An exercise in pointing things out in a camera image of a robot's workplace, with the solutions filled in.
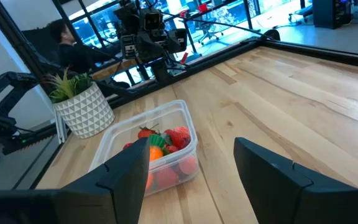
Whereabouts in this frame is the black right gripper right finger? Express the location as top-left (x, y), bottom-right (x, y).
top-left (233, 137), bottom-right (358, 224)

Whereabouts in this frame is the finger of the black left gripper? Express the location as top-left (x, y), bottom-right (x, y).
top-left (120, 34), bottom-right (136, 60)
top-left (168, 28), bottom-right (188, 53)

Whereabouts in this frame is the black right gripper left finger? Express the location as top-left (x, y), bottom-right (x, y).
top-left (0, 137), bottom-right (150, 224)

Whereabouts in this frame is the pale orange toy peach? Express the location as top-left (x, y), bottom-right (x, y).
top-left (144, 171), bottom-right (155, 192)

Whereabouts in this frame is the orange toy carrot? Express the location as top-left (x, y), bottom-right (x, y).
top-left (149, 134), bottom-right (167, 162)

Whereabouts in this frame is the clear plastic tupperware container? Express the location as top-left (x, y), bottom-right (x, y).
top-left (88, 99), bottom-right (200, 197)

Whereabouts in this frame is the black office chair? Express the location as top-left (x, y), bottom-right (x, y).
top-left (197, 21), bottom-right (227, 47)

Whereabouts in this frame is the person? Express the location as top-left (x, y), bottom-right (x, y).
top-left (47, 19), bottom-right (119, 75)

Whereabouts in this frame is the green succulent in white pot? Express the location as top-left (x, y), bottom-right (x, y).
top-left (44, 67), bottom-right (116, 140)

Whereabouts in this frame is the black cabinet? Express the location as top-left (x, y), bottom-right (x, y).
top-left (311, 0), bottom-right (353, 30)

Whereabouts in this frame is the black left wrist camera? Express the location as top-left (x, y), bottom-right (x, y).
top-left (142, 11), bottom-right (163, 32)

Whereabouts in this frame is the black metal table frame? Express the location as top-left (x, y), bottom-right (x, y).
top-left (0, 0), bottom-right (358, 110)

